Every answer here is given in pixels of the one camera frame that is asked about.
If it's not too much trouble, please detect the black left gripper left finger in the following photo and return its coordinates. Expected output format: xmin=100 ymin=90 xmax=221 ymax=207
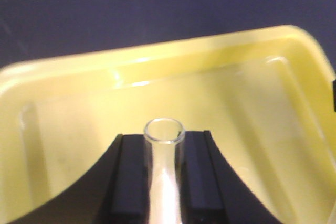
xmin=13 ymin=134 xmax=148 ymax=223

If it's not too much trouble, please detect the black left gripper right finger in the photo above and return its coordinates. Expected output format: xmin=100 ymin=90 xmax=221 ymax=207
xmin=177 ymin=130 xmax=329 ymax=224

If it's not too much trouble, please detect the clear glass test tube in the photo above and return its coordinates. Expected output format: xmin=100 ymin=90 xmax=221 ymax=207
xmin=144 ymin=118 xmax=185 ymax=223

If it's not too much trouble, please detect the yellow plastic tray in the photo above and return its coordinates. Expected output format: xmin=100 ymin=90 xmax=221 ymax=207
xmin=1 ymin=26 xmax=335 ymax=223

